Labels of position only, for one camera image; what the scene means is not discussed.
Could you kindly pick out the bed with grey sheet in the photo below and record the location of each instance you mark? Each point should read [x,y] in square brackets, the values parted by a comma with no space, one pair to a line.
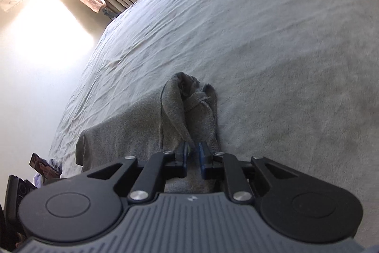
[237,33]

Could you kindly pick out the blue grey hanging cloth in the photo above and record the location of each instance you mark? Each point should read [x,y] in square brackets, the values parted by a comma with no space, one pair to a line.
[109,13]

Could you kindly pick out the grey ruffled knit garment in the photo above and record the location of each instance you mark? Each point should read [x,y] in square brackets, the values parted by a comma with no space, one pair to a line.
[133,137]

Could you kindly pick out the smartphone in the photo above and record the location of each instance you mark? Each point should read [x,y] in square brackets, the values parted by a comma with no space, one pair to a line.
[43,166]

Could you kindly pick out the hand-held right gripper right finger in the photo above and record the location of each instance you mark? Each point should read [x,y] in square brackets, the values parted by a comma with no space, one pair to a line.
[205,159]

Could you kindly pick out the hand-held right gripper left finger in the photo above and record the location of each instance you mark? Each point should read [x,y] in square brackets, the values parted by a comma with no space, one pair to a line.
[183,159]

